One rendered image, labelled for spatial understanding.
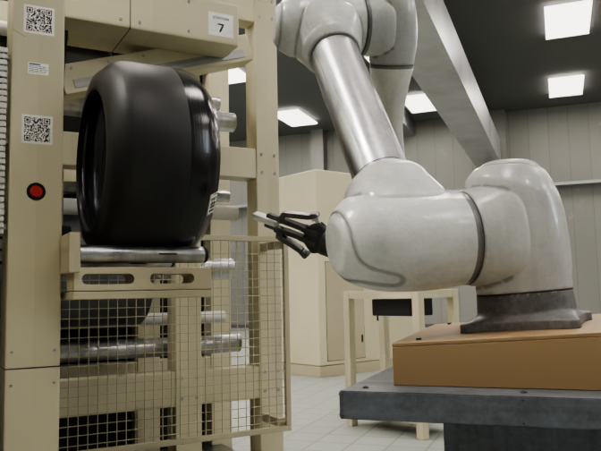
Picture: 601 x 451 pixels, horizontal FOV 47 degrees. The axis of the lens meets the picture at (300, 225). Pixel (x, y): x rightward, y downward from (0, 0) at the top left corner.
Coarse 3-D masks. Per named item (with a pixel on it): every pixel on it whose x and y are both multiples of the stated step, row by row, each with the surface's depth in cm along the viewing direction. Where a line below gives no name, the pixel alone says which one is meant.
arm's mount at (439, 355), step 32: (416, 352) 102; (448, 352) 100; (480, 352) 98; (512, 352) 97; (544, 352) 95; (576, 352) 94; (416, 384) 101; (448, 384) 100; (480, 384) 98; (512, 384) 96; (544, 384) 95; (576, 384) 94
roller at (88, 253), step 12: (84, 252) 171; (96, 252) 172; (108, 252) 174; (120, 252) 175; (132, 252) 177; (144, 252) 178; (156, 252) 180; (168, 252) 182; (180, 252) 183; (192, 252) 185; (204, 252) 186
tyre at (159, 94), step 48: (96, 96) 195; (144, 96) 173; (192, 96) 181; (96, 144) 215; (144, 144) 169; (192, 144) 175; (96, 192) 215; (144, 192) 171; (192, 192) 177; (96, 240) 183; (144, 240) 179; (192, 240) 186
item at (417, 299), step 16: (352, 304) 417; (384, 304) 403; (400, 304) 393; (416, 304) 374; (448, 304) 395; (352, 320) 416; (384, 320) 433; (416, 320) 374; (448, 320) 394; (352, 336) 415; (384, 336) 432; (352, 352) 414; (384, 352) 432; (352, 368) 413; (384, 368) 431; (352, 384) 412
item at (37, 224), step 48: (48, 0) 181; (48, 48) 179; (48, 96) 178; (48, 192) 176; (48, 240) 175; (48, 288) 174; (0, 336) 178; (48, 336) 172; (0, 384) 174; (48, 384) 171; (0, 432) 171; (48, 432) 170
